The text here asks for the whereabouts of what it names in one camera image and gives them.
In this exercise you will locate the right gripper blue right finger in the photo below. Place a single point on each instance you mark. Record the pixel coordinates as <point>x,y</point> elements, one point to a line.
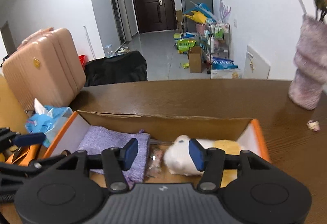
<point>198,155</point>

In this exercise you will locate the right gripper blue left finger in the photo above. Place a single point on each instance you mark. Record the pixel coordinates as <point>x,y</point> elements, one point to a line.
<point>128,154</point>

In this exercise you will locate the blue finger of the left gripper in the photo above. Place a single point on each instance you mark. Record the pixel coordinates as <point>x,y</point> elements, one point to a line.
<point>28,139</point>

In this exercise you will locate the small snack packet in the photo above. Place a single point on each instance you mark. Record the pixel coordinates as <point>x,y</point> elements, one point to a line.
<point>154,168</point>

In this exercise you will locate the yellow thermos jug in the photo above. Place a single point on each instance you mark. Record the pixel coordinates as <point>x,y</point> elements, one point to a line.
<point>12,114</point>

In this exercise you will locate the blue tissue pack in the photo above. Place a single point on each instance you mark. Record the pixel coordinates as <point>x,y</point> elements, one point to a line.
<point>48,120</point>

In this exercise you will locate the red orange cardboard box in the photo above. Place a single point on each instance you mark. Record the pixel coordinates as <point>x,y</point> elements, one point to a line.
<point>245,131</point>

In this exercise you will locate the pink ribbed suitcase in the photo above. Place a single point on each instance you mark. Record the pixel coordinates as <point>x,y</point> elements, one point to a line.
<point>46,69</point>

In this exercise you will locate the black bag on floor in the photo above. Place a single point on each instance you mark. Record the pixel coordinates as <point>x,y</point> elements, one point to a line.
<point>130,67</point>

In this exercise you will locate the blue white package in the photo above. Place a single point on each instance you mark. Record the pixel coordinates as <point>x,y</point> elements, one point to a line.
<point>219,63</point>

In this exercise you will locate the small brown cardboard box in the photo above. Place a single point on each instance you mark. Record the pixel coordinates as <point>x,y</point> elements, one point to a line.
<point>195,59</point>

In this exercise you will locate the white leaning board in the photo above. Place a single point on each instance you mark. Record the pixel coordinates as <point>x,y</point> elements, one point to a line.
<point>256,67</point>

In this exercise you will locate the fallen pink petal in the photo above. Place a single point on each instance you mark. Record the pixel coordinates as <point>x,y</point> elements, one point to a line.
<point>313,125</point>

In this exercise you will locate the yellow blue bag pile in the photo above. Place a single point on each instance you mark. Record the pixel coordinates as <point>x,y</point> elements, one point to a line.
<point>200,14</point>

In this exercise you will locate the purple decorative stems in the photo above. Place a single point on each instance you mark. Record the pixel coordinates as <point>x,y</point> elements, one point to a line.
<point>224,11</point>

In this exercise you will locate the textured pink vase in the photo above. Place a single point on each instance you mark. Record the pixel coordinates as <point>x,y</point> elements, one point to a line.
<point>310,59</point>

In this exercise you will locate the orange strap cloth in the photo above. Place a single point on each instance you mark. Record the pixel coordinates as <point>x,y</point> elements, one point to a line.
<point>22,156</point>

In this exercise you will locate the metal wire storage rack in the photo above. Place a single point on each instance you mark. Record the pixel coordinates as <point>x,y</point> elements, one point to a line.
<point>214,42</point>

